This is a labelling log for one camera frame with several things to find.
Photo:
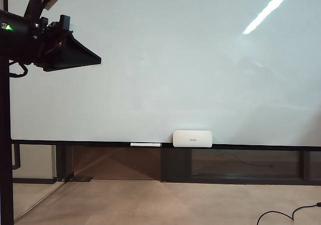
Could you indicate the white glass whiteboard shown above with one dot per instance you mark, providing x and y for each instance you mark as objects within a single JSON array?
[{"x": 175, "y": 71}]

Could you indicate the black whiteboard stand frame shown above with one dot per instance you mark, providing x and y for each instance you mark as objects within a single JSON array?
[{"x": 5, "y": 134}]

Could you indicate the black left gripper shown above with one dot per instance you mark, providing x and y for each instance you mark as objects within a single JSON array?
[{"x": 47, "y": 34}]

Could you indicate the black floor plate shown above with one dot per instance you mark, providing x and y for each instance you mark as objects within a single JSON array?
[{"x": 82, "y": 179}]

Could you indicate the white whiteboard eraser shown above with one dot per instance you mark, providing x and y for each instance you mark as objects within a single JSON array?
[{"x": 192, "y": 139}]

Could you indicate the white marker with black cap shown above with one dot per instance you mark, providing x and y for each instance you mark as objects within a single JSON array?
[{"x": 145, "y": 144}]

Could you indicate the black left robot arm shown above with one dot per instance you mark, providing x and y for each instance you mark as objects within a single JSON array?
[{"x": 15, "y": 26}]

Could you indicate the clear glass side partition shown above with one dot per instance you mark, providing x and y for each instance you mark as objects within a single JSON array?
[{"x": 32, "y": 197}]

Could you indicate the black framed glass partition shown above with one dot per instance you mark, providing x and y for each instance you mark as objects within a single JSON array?
[{"x": 173, "y": 164}]

